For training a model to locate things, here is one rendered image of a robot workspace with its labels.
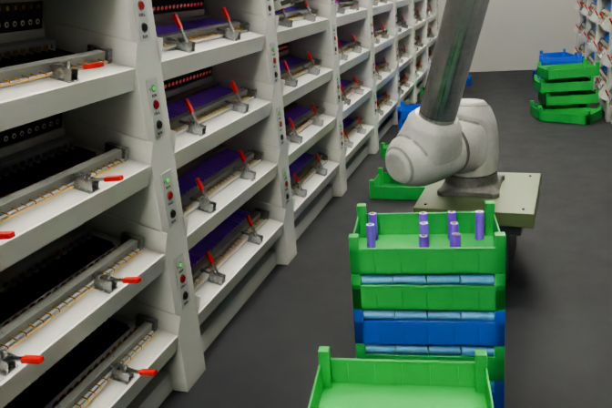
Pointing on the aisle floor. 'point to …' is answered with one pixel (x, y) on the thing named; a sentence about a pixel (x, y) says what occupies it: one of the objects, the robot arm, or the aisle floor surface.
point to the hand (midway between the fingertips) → (282, 4)
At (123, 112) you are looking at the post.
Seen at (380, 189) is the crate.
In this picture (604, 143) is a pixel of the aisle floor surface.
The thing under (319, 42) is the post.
